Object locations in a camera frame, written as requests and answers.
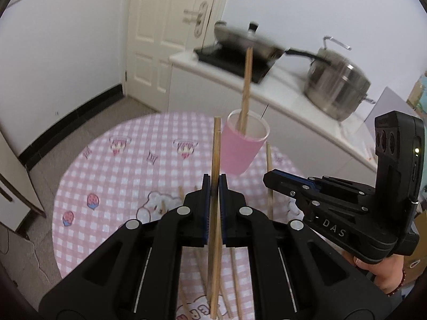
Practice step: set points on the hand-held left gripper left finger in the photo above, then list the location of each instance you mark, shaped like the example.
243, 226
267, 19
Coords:
206, 206

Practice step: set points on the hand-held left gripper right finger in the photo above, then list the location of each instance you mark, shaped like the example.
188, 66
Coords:
223, 206

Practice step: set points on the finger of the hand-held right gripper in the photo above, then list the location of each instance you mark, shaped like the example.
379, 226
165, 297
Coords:
283, 186
343, 185

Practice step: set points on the light wooden chopstick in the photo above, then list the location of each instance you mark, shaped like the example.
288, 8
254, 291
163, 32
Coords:
218, 273
247, 83
215, 153
269, 160

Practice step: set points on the pink paper cup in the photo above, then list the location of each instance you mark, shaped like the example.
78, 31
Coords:
237, 150

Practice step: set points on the bunch of wooden chopsticks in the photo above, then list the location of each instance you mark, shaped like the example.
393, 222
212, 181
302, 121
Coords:
235, 280

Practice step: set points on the person's right hand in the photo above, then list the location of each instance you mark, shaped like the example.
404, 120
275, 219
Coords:
380, 273

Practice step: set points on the pale flat board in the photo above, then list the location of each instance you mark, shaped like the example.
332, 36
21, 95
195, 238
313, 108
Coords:
383, 106

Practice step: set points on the pink checkered cartoon tablecloth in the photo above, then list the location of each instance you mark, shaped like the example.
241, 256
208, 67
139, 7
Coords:
116, 180

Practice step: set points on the stainless steel stock pot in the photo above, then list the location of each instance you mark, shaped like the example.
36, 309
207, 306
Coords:
337, 86

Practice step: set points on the white kitchen cabinet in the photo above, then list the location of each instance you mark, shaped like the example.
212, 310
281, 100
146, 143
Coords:
206, 90

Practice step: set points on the black induction cooker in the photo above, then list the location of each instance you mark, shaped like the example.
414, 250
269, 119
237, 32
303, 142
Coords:
230, 63

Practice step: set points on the glass wok lid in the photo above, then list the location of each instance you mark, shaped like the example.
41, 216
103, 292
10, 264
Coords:
240, 35

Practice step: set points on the white panelled door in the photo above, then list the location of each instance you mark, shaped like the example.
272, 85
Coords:
153, 40

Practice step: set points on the white drawer cabinet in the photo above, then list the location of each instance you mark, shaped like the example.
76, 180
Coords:
20, 166

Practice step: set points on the white drawer front panel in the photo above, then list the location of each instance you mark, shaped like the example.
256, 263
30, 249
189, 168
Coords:
13, 213

